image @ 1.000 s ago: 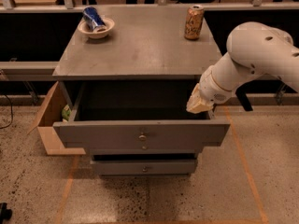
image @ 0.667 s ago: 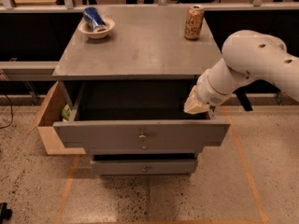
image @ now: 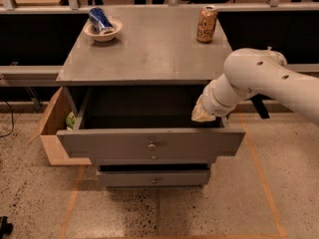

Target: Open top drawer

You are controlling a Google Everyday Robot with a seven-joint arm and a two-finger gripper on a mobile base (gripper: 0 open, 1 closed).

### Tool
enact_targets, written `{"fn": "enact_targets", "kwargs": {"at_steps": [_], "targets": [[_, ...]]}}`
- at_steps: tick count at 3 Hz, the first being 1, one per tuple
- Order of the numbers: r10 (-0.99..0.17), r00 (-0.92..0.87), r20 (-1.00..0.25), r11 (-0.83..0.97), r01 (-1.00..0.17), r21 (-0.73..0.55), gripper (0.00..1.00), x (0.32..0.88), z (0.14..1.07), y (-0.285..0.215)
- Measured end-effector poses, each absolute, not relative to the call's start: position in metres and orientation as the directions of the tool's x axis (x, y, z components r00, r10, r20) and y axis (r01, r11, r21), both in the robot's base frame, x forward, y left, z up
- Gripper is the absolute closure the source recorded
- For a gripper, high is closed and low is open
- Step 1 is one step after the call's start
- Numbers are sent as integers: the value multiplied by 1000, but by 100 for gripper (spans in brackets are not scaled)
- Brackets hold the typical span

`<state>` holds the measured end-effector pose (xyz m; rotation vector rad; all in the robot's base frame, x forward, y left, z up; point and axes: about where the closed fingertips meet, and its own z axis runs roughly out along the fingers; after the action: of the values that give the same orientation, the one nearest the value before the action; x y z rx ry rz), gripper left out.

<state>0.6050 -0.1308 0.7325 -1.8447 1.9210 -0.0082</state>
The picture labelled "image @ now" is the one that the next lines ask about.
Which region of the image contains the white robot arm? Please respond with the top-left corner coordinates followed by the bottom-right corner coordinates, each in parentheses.
top-left (191, 48), bottom-right (319, 125)

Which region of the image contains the grey top drawer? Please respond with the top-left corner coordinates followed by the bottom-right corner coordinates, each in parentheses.
top-left (58, 86), bottom-right (244, 160)

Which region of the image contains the orange soda can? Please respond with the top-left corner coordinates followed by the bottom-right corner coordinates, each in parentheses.
top-left (196, 5), bottom-right (218, 43)

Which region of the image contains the blue soda can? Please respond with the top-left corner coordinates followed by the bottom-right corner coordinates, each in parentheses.
top-left (89, 7), bottom-right (114, 35)

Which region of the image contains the cardboard box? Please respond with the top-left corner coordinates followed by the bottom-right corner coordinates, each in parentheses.
top-left (30, 88), bottom-right (91, 165)

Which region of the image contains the white ceramic bowl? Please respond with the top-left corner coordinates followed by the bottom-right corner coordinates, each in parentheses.
top-left (83, 19), bottom-right (123, 42)

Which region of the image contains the black object on floor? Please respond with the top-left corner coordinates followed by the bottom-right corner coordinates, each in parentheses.
top-left (0, 216), bottom-right (13, 239)

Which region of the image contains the black cable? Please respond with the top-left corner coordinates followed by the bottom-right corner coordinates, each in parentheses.
top-left (0, 98), bottom-right (15, 138)

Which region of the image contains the grey drawer cabinet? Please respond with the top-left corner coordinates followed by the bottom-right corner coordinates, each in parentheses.
top-left (57, 6), bottom-right (244, 187)

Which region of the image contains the grey middle drawer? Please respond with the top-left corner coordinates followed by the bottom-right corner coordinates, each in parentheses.
top-left (96, 155), bottom-right (216, 165)

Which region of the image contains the grey drawer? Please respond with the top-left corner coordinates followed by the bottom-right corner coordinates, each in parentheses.
top-left (58, 86), bottom-right (244, 160)
top-left (96, 155), bottom-right (216, 165)
top-left (97, 170), bottom-right (210, 187)

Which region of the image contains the green bag in box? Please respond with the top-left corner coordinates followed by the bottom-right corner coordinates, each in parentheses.
top-left (65, 112), bottom-right (76, 129)

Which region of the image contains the grey bottom drawer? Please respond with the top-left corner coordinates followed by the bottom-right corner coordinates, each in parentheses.
top-left (97, 170), bottom-right (210, 187)

